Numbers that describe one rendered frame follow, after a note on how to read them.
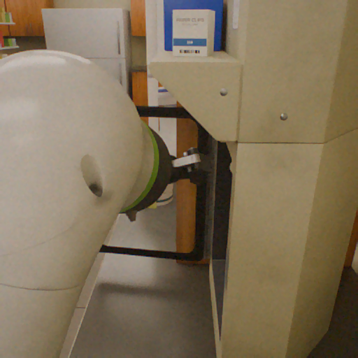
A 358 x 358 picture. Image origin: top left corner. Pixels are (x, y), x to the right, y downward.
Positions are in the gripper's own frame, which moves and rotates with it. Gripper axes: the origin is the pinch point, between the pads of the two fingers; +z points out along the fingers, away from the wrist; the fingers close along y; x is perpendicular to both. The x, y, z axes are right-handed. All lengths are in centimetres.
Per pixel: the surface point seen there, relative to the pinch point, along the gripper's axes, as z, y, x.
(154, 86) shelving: 94, 13, -54
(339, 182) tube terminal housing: 2.7, -25.2, 6.9
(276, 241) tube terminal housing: -0.8, -13.4, 12.9
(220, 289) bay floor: 24.9, -0.6, 23.5
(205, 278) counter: 39.3, 4.1, 23.0
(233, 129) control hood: -9.7, -11.5, -3.0
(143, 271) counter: 38.7, 20.1, 17.5
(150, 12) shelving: 80, 5, -80
